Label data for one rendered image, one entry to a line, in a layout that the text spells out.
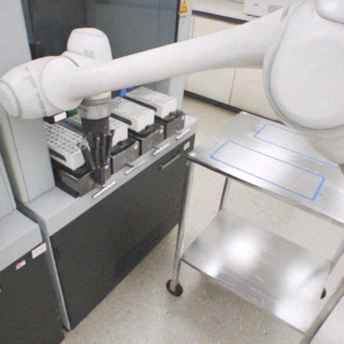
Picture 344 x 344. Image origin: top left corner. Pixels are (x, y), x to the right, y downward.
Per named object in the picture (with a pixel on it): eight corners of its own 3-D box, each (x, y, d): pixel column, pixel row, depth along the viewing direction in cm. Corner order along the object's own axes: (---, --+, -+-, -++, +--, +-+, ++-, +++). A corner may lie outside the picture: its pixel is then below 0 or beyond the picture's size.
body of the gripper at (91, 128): (96, 104, 90) (98, 133, 95) (72, 114, 84) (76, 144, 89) (115, 113, 86) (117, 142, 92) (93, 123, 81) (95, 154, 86)
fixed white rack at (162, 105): (108, 99, 140) (107, 85, 136) (123, 93, 147) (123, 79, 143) (162, 121, 127) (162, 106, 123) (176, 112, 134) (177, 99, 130)
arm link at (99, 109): (67, 93, 80) (70, 115, 84) (93, 104, 77) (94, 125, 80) (93, 84, 87) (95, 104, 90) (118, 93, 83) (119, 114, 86)
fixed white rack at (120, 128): (50, 123, 119) (48, 108, 115) (71, 114, 126) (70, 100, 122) (108, 152, 106) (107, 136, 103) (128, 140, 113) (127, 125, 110)
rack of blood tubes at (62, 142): (15, 140, 108) (11, 123, 105) (39, 129, 115) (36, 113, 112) (74, 173, 96) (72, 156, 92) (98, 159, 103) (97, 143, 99)
